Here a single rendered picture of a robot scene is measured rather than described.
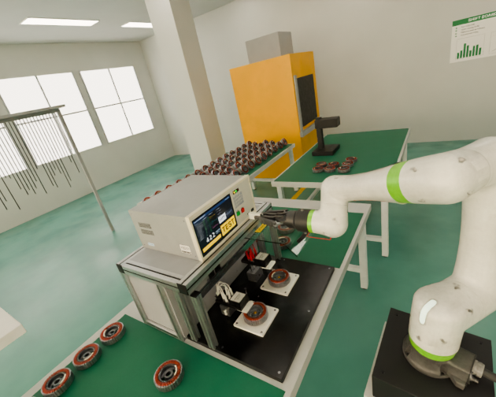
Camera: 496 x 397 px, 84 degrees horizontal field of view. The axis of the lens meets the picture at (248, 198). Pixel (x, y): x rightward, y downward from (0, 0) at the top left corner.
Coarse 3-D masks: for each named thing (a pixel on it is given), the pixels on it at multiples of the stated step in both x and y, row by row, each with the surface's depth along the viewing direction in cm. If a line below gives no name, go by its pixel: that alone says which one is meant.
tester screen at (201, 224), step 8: (224, 200) 121; (216, 208) 116; (224, 208) 121; (208, 216) 112; (216, 216) 116; (200, 224) 109; (208, 224) 113; (216, 224) 117; (200, 232) 109; (208, 232) 113; (216, 232) 117; (200, 240) 109
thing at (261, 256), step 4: (260, 252) 143; (244, 256) 147; (256, 256) 141; (260, 256) 140; (264, 256) 139; (268, 256) 139; (244, 260) 143; (248, 260) 143; (256, 260) 138; (260, 260) 137; (264, 260) 136; (268, 260) 139; (252, 264) 141; (256, 264) 139; (260, 264) 138; (264, 264) 137; (268, 264) 139; (272, 264) 138; (264, 268) 138; (268, 268) 136
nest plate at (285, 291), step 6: (294, 276) 141; (264, 282) 142; (294, 282) 138; (264, 288) 138; (270, 288) 137; (276, 288) 136; (282, 288) 135; (288, 288) 135; (282, 294) 133; (288, 294) 133
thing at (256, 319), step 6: (252, 306) 125; (258, 306) 124; (264, 306) 122; (252, 312) 122; (258, 312) 121; (264, 312) 120; (246, 318) 119; (252, 318) 118; (258, 318) 117; (264, 318) 118; (252, 324) 118; (258, 324) 117
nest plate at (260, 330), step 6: (270, 306) 126; (270, 312) 124; (276, 312) 123; (240, 318) 124; (270, 318) 120; (234, 324) 122; (240, 324) 121; (246, 324) 120; (264, 324) 118; (270, 324) 119; (246, 330) 118; (252, 330) 117; (258, 330) 116; (264, 330) 115
